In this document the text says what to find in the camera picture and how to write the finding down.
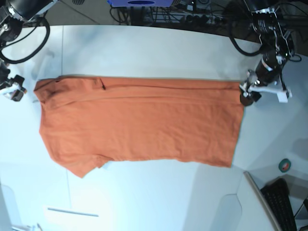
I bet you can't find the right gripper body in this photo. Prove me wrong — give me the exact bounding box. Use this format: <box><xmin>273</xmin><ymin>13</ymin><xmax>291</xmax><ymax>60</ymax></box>
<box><xmin>0</xmin><ymin>64</ymin><xmax>25</xmax><ymax>89</ymax></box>

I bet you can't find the white paper sheet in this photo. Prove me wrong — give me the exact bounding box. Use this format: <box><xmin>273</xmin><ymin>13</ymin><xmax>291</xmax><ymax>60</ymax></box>
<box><xmin>43</xmin><ymin>205</ymin><xmax>103</xmax><ymax>231</ymax></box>

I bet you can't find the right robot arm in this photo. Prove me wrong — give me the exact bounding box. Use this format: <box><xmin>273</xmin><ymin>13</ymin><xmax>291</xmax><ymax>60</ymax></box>
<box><xmin>0</xmin><ymin>0</ymin><xmax>57</xmax><ymax>102</ymax></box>

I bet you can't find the green tape roll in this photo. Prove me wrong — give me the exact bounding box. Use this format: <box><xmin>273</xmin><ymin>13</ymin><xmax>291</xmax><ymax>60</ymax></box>
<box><xmin>278</xmin><ymin>158</ymin><xmax>292</xmax><ymax>173</ymax></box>

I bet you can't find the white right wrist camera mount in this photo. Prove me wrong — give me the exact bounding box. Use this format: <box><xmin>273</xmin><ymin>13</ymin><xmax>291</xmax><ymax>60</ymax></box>
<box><xmin>0</xmin><ymin>82</ymin><xmax>27</xmax><ymax>100</ymax></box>

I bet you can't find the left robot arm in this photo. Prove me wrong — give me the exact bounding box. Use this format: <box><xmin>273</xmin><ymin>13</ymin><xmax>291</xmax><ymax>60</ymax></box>
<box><xmin>228</xmin><ymin>0</ymin><xmax>295</xmax><ymax>106</ymax></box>

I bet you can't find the orange t-shirt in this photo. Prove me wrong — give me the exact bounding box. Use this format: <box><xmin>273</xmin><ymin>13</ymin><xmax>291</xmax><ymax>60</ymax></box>
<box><xmin>34</xmin><ymin>76</ymin><xmax>244</xmax><ymax>177</ymax></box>

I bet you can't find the black keyboard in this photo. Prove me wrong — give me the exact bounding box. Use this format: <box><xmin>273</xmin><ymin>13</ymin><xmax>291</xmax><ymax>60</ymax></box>
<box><xmin>261</xmin><ymin>178</ymin><xmax>297</xmax><ymax>231</ymax></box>

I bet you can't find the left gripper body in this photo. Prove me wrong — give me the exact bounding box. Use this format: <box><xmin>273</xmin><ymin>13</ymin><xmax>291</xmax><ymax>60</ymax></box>
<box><xmin>245</xmin><ymin>51</ymin><xmax>285</xmax><ymax>90</ymax></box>

